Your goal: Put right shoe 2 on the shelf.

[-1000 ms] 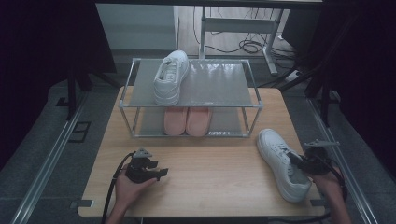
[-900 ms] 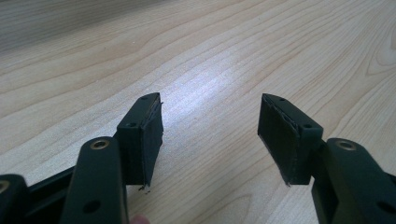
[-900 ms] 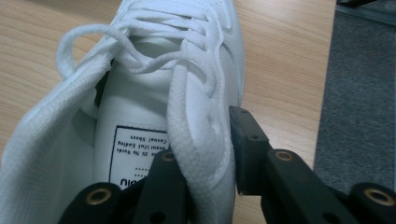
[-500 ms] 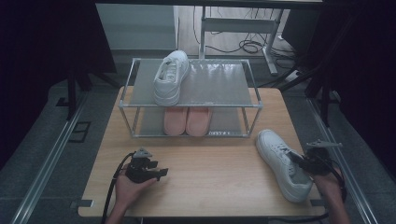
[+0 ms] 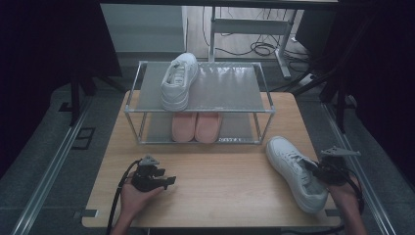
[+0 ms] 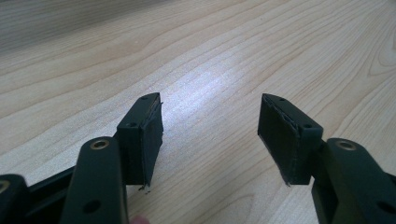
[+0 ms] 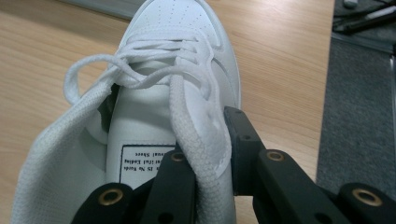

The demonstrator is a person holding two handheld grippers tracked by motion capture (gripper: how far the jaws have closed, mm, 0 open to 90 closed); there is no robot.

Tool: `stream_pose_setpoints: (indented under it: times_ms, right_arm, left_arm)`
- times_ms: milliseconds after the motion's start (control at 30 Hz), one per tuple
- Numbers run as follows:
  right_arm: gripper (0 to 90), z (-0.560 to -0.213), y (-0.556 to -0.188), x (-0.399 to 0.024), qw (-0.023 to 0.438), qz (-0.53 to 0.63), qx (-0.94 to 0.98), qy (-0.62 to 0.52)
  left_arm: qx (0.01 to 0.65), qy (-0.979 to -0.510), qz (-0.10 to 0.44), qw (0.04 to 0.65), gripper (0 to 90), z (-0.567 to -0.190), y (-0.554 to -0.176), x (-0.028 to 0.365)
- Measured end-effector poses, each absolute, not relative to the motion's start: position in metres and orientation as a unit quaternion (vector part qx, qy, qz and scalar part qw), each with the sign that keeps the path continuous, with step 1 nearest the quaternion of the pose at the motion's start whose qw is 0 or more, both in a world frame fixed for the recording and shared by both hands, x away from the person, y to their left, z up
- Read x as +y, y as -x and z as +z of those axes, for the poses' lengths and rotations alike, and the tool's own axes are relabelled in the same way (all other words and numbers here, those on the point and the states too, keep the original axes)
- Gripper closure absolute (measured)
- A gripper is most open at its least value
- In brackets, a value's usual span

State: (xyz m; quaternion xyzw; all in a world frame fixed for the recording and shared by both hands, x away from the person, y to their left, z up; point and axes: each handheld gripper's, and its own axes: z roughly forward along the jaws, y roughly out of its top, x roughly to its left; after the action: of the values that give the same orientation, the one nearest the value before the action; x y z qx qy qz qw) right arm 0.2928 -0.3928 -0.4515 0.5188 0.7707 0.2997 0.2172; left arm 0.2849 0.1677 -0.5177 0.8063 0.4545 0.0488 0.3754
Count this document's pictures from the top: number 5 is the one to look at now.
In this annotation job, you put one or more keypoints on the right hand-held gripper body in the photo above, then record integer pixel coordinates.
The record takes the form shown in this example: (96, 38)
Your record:
(332, 169)

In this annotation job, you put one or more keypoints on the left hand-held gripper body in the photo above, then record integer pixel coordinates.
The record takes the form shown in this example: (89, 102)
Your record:
(143, 179)

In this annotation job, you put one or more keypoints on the white sneaker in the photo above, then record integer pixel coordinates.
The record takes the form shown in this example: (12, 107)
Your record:
(179, 84)
(290, 163)

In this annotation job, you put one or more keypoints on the pink slipper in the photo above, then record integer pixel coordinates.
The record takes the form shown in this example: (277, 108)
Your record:
(183, 127)
(208, 127)

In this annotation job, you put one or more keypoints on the metal shoe rack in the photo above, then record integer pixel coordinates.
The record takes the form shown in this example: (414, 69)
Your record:
(228, 88)

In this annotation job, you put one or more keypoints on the person's right hand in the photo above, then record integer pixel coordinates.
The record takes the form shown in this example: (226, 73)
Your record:
(347, 196)

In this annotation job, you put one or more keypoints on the black metal stand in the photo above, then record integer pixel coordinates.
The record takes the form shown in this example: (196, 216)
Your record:
(341, 104)
(75, 98)

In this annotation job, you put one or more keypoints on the white power strip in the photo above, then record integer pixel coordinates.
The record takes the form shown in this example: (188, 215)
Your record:
(307, 79)

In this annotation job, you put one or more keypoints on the dark curtain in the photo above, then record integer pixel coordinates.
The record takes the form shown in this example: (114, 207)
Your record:
(385, 81)
(39, 65)

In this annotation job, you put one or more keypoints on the white cabinet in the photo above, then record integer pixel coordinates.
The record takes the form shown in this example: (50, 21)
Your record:
(143, 27)

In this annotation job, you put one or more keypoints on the aluminium floor rail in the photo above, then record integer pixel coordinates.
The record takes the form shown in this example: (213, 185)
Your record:
(45, 182)
(368, 196)

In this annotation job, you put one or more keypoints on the white desk frame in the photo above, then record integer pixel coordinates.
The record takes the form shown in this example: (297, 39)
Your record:
(248, 26)

